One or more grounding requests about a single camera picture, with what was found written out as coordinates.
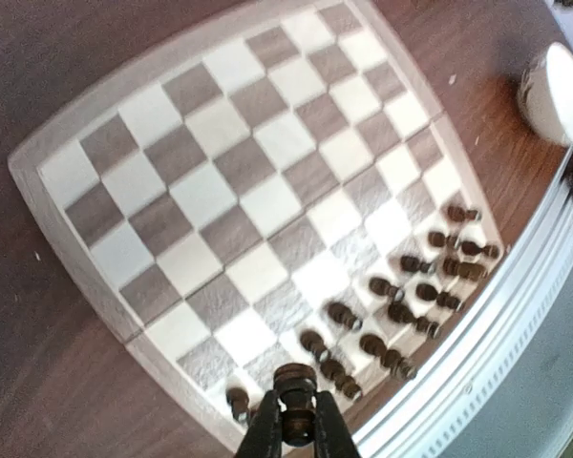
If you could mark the white bowl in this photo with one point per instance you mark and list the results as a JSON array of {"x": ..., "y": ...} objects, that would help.
[{"x": 545, "y": 94}]

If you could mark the front aluminium rail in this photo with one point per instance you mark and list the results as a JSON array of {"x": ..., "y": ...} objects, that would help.
[{"x": 471, "y": 364}]

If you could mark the dark pawn chess piece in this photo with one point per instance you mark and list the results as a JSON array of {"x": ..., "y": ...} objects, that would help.
[{"x": 238, "y": 401}]

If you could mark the wooden chess board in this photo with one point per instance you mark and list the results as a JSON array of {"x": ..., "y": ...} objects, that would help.
[{"x": 212, "y": 198}]

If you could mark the dark pawn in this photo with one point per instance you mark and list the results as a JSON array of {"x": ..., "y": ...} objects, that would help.
[
  {"x": 383, "y": 288},
  {"x": 313, "y": 343},
  {"x": 412, "y": 264},
  {"x": 459, "y": 214},
  {"x": 343, "y": 315},
  {"x": 439, "y": 240}
]

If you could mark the dark tall chess piece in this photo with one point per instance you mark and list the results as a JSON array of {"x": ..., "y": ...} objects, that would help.
[{"x": 400, "y": 312}]

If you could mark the dark bishop chess piece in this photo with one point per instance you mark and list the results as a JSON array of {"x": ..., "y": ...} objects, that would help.
[{"x": 334, "y": 371}]

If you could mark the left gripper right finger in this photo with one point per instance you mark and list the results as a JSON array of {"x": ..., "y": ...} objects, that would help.
[{"x": 332, "y": 438}]

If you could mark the dark king chess piece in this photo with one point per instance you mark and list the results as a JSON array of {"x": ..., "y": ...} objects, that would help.
[{"x": 428, "y": 293}]

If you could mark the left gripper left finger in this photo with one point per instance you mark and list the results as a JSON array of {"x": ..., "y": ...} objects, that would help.
[{"x": 264, "y": 435}]

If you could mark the dark rook chess piece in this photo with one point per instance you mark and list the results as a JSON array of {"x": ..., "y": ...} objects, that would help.
[{"x": 472, "y": 249}]

